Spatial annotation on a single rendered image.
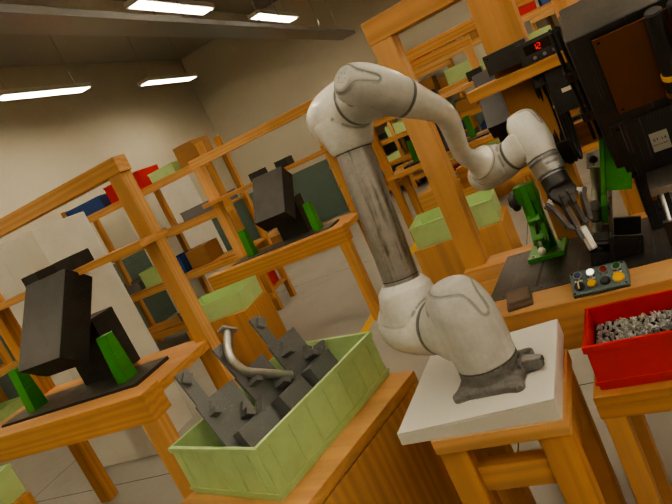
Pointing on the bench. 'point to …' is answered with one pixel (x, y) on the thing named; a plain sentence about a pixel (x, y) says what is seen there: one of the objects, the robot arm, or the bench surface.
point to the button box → (600, 281)
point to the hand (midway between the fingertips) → (587, 237)
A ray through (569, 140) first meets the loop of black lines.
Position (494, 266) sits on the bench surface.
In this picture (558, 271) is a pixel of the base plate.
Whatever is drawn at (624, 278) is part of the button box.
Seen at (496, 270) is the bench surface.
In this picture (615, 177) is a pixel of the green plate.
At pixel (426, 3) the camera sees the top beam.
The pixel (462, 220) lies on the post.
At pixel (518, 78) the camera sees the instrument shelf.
